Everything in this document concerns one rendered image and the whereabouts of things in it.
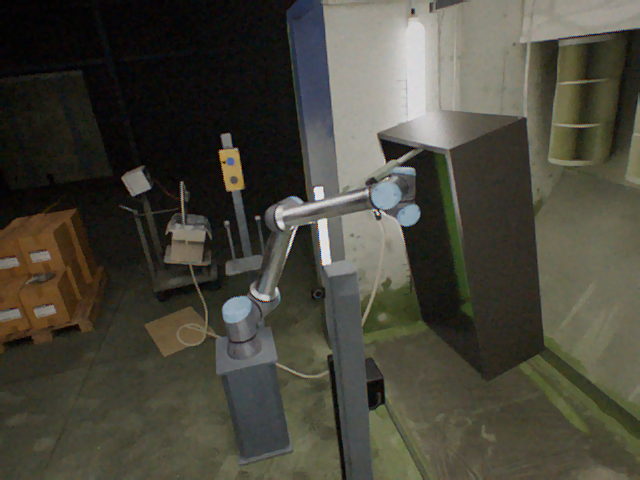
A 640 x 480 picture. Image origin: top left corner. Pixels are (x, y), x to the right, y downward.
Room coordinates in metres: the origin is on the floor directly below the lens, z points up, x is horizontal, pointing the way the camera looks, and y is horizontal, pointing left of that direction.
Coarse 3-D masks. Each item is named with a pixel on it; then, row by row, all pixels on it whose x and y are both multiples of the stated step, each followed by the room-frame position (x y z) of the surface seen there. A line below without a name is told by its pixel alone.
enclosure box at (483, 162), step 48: (384, 144) 2.08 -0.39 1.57; (432, 144) 1.61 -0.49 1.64; (480, 144) 1.53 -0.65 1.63; (528, 144) 1.59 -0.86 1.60; (432, 192) 2.16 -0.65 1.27; (480, 192) 1.54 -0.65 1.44; (528, 192) 1.60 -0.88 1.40; (432, 240) 2.16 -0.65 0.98; (480, 240) 1.54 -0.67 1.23; (528, 240) 1.61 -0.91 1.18; (432, 288) 2.16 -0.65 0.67; (480, 288) 1.54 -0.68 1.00; (528, 288) 1.62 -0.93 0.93; (480, 336) 1.55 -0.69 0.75; (528, 336) 1.63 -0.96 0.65
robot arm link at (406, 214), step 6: (402, 204) 1.46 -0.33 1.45; (408, 204) 1.46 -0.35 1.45; (414, 204) 1.46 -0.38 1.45; (390, 210) 1.51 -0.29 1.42; (396, 210) 1.48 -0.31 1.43; (402, 210) 1.45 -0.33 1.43; (408, 210) 1.45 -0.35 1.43; (414, 210) 1.46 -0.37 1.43; (390, 216) 1.52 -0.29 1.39; (396, 216) 1.47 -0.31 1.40; (402, 216) 1.44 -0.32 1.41; (408, 216) 1.45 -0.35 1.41; (414, 216) 1.46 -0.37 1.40; (402, 222) 1.45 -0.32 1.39; (408, 222) 1.45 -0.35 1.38; (414, 222) 1.46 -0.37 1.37
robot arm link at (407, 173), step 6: (396, 168) 1.51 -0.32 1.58; (402, 168) 1.51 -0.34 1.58; (408, 168) 1.50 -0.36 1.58; (396, 174) 1.46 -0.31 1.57; (402, 174) 1.46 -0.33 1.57; (408, 174) 1.46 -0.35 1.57; (414, 174) 1.47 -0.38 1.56; (408, 180) 1.44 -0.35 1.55; (414, 180) 1.48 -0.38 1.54; (408, 186) 1.42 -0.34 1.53; (414, 186) 1.48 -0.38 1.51; (408, 192) 1.43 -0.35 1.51; (414, 192) 1.48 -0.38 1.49; (408, 198) 1.46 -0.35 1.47; (414, 198) 1.48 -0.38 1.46
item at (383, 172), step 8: (416, 152) 1.85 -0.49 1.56; (392, 160) 1.84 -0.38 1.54; (400, 160) 1.83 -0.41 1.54; (384, 168) 1.80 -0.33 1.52; (392, 168) 1.80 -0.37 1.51; (368, 176) 1.80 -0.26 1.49; (376, 176) 1.78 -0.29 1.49; (384, 176) 1.79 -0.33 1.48; (360, 184) 1.76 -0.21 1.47; (344, 192) 1.76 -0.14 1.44; (376, 216) 1.79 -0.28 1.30
